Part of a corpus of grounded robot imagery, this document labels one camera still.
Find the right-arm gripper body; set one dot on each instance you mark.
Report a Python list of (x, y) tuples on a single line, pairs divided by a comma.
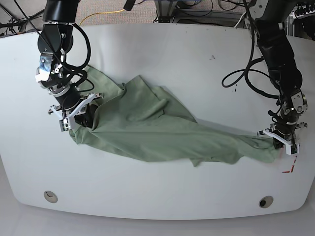
[(72, 102)]

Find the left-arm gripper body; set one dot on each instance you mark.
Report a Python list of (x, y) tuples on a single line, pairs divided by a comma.
[(284, 122)]

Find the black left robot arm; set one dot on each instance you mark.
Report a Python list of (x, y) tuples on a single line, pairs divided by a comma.
[(266, 23)]

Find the green T-shirt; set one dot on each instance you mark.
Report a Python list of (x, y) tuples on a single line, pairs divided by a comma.
[(147, 123)]

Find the red tape rectangle marking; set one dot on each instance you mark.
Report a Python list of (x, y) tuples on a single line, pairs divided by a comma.
[(287, 162)]

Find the right table grommet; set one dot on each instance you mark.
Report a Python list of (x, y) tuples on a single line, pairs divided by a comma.
[(266, 202)]

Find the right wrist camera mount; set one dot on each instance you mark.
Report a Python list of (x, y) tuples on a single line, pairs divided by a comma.
[(67, 113)]

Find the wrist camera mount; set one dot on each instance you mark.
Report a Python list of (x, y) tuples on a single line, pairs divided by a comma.
[(67, 113), (286, 141)]

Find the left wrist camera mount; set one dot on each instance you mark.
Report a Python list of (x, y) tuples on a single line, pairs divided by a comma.
[(286, 141)]

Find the left table grommet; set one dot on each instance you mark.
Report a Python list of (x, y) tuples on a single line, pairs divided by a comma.
[(50, 197)]

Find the table grommet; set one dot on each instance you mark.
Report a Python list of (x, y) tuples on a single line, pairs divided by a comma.
[(266, 202), (50, 197)]

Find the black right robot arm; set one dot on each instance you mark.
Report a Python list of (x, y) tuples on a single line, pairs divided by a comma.
[(54, 74)]

